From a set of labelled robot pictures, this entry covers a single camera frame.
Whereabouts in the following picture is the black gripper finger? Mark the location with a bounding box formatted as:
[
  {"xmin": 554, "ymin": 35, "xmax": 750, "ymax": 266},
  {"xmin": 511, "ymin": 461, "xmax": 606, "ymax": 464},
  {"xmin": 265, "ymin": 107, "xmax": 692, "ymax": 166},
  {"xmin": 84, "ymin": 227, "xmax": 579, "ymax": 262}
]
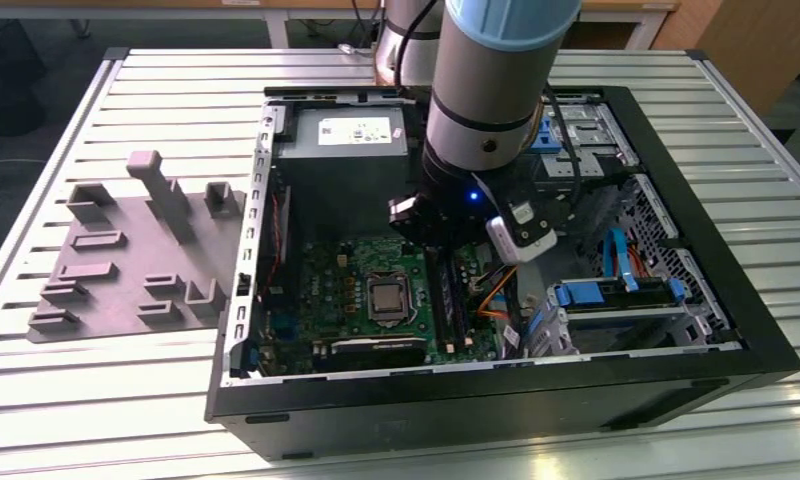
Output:
[{"xmin": 387, "ymin": 195, "xmax": 442, "ymax": 249}]

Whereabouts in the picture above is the RAM stick in slot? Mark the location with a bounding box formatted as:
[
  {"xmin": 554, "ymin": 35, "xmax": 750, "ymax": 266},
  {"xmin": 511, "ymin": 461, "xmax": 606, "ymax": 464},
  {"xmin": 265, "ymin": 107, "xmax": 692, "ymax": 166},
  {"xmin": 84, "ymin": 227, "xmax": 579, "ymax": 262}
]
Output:
[{"xmin": 449, "ymin": 248, "xmax": 474, "ymax": 346}]

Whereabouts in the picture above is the grey power supply unit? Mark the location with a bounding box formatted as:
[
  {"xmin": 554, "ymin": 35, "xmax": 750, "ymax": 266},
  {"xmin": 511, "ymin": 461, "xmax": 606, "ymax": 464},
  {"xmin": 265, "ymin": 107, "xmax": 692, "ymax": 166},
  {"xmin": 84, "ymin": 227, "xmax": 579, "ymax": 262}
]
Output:
[{"xmin": 277, "ymin": 105, "xmax": 429, "ymax": 241}]

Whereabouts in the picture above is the silver CPU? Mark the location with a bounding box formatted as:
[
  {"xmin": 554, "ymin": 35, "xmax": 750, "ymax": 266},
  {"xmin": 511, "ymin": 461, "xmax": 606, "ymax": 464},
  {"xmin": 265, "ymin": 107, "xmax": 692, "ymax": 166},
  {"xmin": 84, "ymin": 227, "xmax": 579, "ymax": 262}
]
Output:
[{"xmin": 371, "ymin": 287, "xmax": 407, "ymax": 312}]

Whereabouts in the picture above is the blue drive carrier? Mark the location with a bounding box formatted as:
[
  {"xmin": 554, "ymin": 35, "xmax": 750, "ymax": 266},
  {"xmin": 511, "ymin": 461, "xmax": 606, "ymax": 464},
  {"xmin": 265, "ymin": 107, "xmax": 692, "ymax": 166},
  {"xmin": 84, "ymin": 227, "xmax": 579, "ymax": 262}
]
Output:
[{"xmin": 525, "ymin": 112, "xmax": 566, "ymax": 154}]

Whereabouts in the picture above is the metal CPU socket cover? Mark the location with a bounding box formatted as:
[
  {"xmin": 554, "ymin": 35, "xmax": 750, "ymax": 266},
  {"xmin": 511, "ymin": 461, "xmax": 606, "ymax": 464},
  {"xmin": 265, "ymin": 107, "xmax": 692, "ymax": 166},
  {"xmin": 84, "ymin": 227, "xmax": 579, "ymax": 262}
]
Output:
[{"xmin": 363, "ymin": 269, "xmax": 421, "ymax": 325}]

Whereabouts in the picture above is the green motherboard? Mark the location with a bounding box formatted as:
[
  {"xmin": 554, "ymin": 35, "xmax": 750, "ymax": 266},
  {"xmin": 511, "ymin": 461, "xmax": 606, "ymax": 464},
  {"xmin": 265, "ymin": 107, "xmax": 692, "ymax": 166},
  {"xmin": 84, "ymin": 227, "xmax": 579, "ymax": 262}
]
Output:
[{"xmin": 259, "ymin": 237, "xmax": 502, "ymax": 376}]

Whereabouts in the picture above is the silver drive cage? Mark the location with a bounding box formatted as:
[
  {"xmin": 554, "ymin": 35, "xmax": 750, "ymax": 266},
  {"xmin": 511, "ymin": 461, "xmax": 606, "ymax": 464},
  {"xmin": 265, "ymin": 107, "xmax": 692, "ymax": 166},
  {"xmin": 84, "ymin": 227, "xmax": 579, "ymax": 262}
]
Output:
[{"xmin": 533, "ymin": 97, "xmax": 642, "ymax": 211}]

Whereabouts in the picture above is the hard disk in blue carrier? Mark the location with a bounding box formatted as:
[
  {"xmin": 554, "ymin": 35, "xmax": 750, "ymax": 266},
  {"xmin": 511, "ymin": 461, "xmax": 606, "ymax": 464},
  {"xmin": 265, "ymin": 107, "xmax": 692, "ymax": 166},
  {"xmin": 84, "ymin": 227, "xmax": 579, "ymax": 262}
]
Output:
[{"xmin": 550, "ymin": 277, "xmax": 686, "ymax": 316}]

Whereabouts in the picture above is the black graphics card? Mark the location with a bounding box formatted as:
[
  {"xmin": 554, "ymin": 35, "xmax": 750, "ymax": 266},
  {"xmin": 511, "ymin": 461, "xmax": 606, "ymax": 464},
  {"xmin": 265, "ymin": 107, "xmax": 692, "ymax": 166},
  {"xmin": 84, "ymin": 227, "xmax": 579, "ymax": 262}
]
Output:
[{"xmin": 311, "ymin": 334, "xmax": 430, "ymax": 374}]

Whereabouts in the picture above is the silver disk bay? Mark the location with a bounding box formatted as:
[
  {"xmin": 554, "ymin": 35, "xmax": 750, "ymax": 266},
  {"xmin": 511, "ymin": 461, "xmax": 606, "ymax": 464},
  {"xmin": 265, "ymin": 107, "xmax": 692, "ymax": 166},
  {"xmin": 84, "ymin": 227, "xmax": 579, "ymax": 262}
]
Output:
[{"xmin": 550, "ymin": 302, "xmax": 716, "ymax": 356}]

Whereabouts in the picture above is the black PC case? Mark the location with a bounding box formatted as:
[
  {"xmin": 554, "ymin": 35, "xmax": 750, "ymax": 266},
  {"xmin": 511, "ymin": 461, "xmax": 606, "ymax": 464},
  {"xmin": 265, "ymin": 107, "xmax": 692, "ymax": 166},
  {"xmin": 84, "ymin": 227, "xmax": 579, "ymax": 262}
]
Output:
[{"xmin": 203, "ymin": 84, "xmax": 800, "ymax": 461}]

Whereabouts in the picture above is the grey parts rack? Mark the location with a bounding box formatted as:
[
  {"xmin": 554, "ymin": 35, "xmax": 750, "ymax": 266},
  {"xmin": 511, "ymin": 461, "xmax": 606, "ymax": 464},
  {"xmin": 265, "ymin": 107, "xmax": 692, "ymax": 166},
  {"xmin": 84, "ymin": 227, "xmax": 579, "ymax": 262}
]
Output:
[{"xmin": 27, "ymin": 148, "xmax": 250, "ymax": 345}]

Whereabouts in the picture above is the wooden cabinet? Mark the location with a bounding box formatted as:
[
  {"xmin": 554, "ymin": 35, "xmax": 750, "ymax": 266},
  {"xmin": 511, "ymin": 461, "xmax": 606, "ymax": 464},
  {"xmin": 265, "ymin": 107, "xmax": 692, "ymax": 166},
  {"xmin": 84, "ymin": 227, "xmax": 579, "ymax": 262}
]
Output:
[{"xmin": 650, "ymin": 0, "xmax": 800, "ymax": 119}]

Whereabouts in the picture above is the black bin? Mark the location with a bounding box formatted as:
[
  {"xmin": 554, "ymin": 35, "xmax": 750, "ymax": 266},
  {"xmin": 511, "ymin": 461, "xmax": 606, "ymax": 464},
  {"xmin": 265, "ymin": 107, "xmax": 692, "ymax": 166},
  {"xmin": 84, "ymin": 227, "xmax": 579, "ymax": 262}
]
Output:
[{"xmin": 0, "ymin": 19, "xmax": 48, "ymax": 139}]

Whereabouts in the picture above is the thin wire locking lever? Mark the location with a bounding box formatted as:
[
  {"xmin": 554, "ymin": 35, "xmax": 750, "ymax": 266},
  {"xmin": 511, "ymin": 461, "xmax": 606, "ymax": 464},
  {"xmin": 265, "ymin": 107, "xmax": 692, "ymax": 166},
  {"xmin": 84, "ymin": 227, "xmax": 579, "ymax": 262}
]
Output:
[{"xmin": 403, "ymin": 279, "xmax": 423, "ymax": 324}]

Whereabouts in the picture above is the orange wire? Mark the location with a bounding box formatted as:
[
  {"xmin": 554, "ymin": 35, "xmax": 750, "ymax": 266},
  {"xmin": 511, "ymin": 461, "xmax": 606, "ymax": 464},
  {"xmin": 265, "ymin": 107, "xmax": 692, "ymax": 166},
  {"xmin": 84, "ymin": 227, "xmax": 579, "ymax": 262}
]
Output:
[{"xmin": 477, "ymin": 272, "xmax": 521, "ymax": 320}]

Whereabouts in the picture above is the black cable bundle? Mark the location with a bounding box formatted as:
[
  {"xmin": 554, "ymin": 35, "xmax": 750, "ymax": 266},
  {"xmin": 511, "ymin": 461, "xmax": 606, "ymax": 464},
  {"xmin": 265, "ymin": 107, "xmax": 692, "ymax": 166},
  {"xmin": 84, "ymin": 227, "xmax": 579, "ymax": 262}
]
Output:
[{"xmin": 470, "ymin": 172, "xmax": 642, "ymax": 301}]

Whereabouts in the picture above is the blue flat wire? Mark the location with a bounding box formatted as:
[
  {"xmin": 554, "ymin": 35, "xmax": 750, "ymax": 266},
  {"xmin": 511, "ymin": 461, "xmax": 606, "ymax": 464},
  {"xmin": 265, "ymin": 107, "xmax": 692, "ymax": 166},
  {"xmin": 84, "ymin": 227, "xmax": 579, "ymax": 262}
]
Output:
[{"xmin": 603, "ymin": 227, "xmax": 642, "ymax": 294}]

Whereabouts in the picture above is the black hanging cable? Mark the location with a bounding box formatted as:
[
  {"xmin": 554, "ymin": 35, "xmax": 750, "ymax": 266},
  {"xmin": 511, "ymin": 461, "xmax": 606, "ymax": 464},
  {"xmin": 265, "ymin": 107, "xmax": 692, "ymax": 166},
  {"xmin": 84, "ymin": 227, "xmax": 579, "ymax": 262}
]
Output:
[{"xmin": 338, "ymin": 0, "xmax": 377, "ymax": 54}]

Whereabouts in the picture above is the white frame desk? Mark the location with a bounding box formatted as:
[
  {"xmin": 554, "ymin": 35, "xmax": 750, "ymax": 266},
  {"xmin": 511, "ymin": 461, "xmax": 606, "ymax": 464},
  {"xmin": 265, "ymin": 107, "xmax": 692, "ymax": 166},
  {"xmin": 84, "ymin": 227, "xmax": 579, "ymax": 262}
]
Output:
[{"xmin": 259, "ymin": 0, "xmax": 682, "ymax": 51}]

